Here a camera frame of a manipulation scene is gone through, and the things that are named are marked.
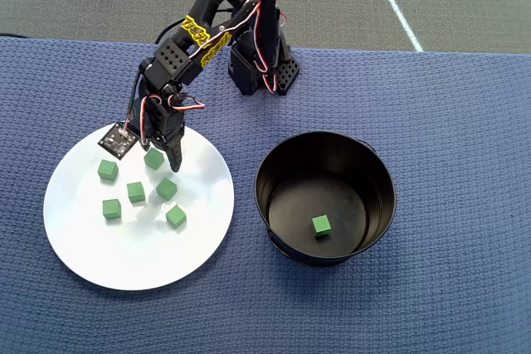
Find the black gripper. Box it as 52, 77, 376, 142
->
133, 95, 187, 174

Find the green cube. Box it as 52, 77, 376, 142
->
310, 214, 333, 239
144, 147, 166, 172
164, 204, 188, 230
101, 198, 123, 221
155, 177, 178, 201
126, 181, 146, 205
97, 158, 120, 182

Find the white round plate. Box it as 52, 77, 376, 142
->
42, 118, 236, 292

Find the black round metal pot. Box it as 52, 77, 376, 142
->
253, 130, 397, 269

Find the white floor tape line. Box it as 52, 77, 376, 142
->
368, 0, 424, 53

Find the blue woven table cloth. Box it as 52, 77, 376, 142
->
0, 36, 531, 354

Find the red white servo cable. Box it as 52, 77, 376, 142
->
184, 0, 262, 59
139, 95, 163, 148
169, 95, 207, 114

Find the small wrist camera board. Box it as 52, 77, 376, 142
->
97, 122, 139, 162

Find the thin black camera cable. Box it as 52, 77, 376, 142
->
123, 70, 144, 133

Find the black cable with plug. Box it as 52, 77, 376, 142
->
154, 17, 186, 46

